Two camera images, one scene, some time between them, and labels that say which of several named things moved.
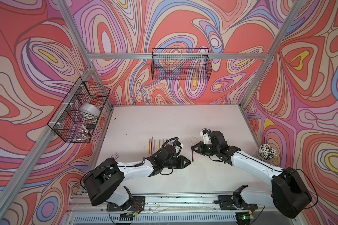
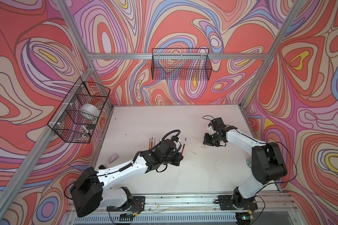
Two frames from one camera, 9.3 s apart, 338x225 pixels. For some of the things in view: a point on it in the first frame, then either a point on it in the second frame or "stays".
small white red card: x=115 y=156 stays
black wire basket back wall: x=181 y=64 stays
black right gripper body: x=209 y=149 → x=212 y=139
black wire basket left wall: x=75 y=118 stays
